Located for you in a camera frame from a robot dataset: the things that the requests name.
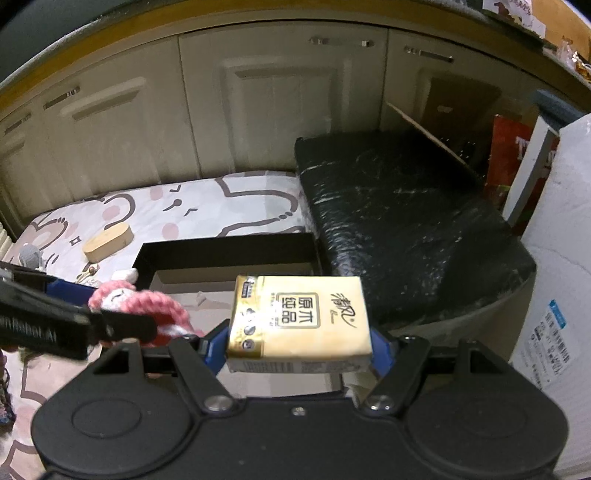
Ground pile of countertop clutter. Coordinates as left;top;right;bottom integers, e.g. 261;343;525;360
480;0;591;85

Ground rabbit print mat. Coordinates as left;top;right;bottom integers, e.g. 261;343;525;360
0;172;309;480

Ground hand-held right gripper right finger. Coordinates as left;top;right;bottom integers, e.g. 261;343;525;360
359;329;511;414

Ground yellow tissue pack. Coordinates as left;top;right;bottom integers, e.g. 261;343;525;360
225;274;374;374

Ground cream cabinet door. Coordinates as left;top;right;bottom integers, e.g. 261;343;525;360
384;28;513;139
37;34;206;213
178;21;393;182
0;99;49;236

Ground grey crochet toy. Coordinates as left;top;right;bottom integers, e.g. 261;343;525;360
17;244;47;273

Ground white radiator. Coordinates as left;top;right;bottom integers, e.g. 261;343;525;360
0;220;16;260

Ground dark multicolour knitted item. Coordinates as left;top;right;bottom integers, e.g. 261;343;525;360
0;351;17;430

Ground brown cardboard sheet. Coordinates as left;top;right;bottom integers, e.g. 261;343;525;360
385;75;505;185

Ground red printed box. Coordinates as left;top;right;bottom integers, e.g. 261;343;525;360
484;113;535;214

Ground cream kitchen cabinets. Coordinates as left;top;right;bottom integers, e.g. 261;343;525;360
0;0;591;114

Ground pink crochet toy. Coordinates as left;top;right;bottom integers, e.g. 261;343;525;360
88;268;206;347

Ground oval wooden box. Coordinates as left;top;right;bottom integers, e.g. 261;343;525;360
82;224;134;263

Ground small brown bead charm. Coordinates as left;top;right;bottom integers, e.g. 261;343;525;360
75;263;101;285

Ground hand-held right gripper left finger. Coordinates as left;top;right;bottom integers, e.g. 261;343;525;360
90;320;234;414

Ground black storage box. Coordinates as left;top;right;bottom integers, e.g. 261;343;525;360
133;232;324;333

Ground white foam board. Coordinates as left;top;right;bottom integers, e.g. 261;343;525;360
508;112;591;477

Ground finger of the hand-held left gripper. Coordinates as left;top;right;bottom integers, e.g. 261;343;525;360
89;308;159;345
0;262;95;306

